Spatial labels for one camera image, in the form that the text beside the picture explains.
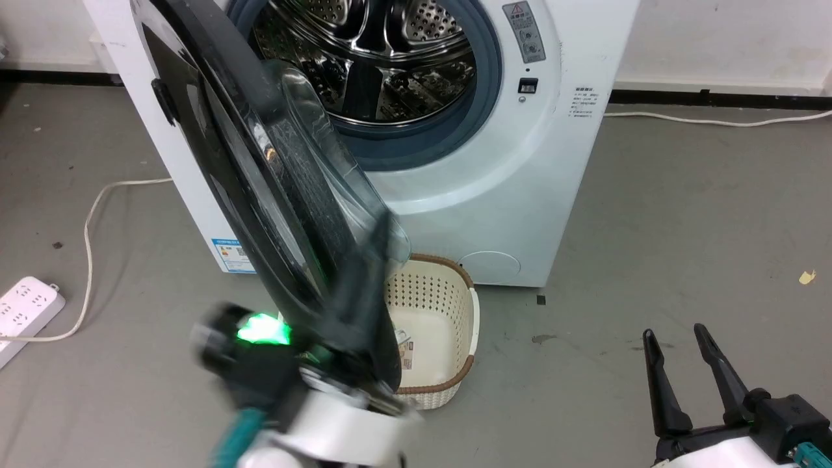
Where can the printed tag in basket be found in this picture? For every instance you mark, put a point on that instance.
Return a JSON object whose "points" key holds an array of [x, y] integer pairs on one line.
{"points": [[405, 351]]}

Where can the grey warning sticker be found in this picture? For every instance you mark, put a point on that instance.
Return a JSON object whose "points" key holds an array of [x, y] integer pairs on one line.
{"points": [[528, 29]]}

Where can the round drain filter cover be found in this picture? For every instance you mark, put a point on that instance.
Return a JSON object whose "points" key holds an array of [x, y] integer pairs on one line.
{"points": [[489, 268]]}

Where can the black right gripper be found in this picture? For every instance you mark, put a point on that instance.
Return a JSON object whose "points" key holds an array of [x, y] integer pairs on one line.
{"points": [[786, 419]]}

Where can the grey-blue rubber door gasket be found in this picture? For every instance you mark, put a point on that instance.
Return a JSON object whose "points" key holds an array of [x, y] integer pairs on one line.
{"points": [[484, 97]]}

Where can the black round glass washer door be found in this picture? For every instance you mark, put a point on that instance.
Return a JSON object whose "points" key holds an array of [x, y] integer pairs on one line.
{"points": [[214, 162]]}

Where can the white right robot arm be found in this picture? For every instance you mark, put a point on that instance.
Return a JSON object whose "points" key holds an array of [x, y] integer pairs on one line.
{"points": [[728, 455]]}

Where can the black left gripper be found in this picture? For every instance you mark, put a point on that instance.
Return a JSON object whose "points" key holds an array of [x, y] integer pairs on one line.
{"points": [[260, 364]]}

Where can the cream plastic laundry basket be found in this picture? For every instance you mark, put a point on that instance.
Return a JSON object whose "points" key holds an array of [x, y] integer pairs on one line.
{"points": [[432, 325]]}

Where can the white front-load washing machine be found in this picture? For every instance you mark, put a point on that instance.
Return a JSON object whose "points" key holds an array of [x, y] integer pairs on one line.
{"points": [[494, 169]]}

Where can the white text label sticker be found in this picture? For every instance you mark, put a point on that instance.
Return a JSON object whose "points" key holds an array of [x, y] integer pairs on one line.
{"points": [[584, 103]]}

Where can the blue energy label sticker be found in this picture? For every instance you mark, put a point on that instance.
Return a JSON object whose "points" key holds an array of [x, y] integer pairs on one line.
{"points": [[234, 255]]}

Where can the stainless steel washer drum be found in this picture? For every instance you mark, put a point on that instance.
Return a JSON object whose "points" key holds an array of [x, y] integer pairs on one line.
{"points": [[390, 58]]}

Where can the white power strip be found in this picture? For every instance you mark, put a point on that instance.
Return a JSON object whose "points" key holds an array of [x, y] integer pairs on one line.
{"points": [[26, 309]]}

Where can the yellow paper scrap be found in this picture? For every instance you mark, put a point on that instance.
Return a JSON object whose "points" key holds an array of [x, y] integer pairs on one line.
{"points": [[806, 277]]}

